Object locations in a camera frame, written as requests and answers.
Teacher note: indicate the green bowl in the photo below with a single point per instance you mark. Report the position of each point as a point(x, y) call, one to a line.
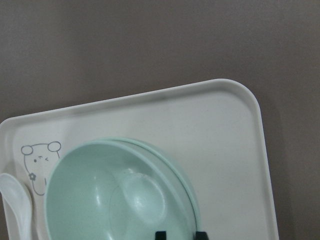
point(112, 190)
point(176, 169)

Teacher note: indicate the cream rabbit tray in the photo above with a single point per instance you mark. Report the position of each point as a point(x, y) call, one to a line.
point(212, 129)

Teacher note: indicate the white ceramic spoon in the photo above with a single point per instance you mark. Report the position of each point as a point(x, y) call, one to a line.
point(18, 197)

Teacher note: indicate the green bowl on tray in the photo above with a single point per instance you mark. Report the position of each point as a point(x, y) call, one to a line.
point(176, 169)

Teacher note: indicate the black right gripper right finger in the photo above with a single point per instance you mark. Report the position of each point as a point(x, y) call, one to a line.
point(201, 235)

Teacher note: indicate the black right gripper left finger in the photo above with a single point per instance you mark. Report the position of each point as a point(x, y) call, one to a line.
point(160, 235)

